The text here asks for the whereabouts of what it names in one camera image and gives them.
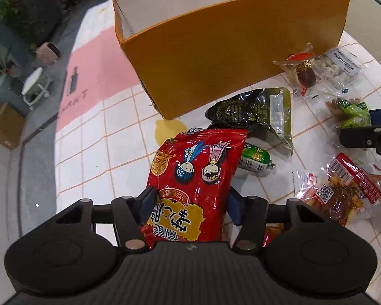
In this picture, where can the pink fan heater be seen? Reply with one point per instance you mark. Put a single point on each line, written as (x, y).
(47, 53)

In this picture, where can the green vine plant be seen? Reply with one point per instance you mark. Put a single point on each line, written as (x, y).
(14, 6)

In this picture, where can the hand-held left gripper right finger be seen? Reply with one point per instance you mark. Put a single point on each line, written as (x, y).
(236, 209)

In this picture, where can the clear packet of white balls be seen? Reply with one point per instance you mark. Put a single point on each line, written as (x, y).
(339, 66)

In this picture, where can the green sausage stick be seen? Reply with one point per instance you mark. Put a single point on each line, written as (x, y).
(255, 159)

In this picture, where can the small red snack packet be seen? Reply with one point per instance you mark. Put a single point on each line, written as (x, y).
(274, 233)

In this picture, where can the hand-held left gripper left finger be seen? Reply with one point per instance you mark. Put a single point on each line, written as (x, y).
(147, 201)

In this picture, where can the grey trash bin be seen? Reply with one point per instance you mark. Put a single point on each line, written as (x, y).
(8, 93)

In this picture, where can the red cartoon snack bag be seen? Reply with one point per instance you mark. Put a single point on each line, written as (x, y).
(190, 178)

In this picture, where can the white round rolling stool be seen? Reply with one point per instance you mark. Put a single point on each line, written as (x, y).
(35, 84)

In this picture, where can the green pea snack packet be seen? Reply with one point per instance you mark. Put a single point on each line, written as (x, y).
(355, 114)

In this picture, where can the clear red label meat packet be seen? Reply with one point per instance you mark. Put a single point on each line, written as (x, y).
(343, 190)

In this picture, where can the black and green snack packet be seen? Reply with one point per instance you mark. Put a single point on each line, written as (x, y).
(241, 111)

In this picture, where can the orange cardboard box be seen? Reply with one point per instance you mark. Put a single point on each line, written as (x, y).
(216, 54)

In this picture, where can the clear packet with red date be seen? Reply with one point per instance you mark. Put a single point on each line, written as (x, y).
(304, 73)

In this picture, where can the brown cardboard carton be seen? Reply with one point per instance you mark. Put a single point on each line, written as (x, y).
(6, 127)

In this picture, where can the dark grey cabinet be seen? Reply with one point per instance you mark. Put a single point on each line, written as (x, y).
(47, 12)

